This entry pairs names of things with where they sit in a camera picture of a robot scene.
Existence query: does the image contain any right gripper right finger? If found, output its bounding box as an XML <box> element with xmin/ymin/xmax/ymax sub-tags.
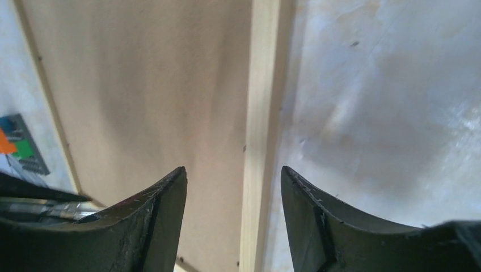
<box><xmin>281</xmin><ymin>166</ymin><xmax>480</xmax><ymax>271</ymax></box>

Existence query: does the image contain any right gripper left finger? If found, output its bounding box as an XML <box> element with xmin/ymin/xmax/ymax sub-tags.
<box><xmin>1</xmin><ymin>167</ymin><xmax>187</xmax><ymax>271</ymax></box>

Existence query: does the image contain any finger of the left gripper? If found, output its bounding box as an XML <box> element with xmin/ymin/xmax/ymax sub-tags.
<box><xmin>1</xmin><ymin>172</ymin><xmax>92</xmax><ymax>202</ymax></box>

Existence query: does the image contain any clear handle screwdriver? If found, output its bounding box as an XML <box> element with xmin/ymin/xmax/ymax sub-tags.
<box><xmin>1</xmin><ymin>197</ymin><xmax>101</xmax><ymax>223</ymax></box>

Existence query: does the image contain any wooden picture frame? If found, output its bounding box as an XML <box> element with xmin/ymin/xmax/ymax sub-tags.
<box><xmin>14</xmin><ymin>1</ymin><xmax>293</xmax><ymax>271</ymax></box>

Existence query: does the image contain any grey lego baseplate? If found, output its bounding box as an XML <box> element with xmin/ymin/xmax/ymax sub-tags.
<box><xmin>1</xmin><ymin>114</ymin><xmax>50</xmax><ymax>176</ymax></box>

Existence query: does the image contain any green lego brick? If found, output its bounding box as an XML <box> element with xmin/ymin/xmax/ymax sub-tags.
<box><xmin>12</xmin><ymin>139</ymin><xmax>34</xmax><ymax>159</ymax></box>

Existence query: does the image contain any blue lego brick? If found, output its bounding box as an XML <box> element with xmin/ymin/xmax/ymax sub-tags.
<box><xmin>0</xmin><ymin>117</ymin><xmax>16</xmax><ymax>134</ymax></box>

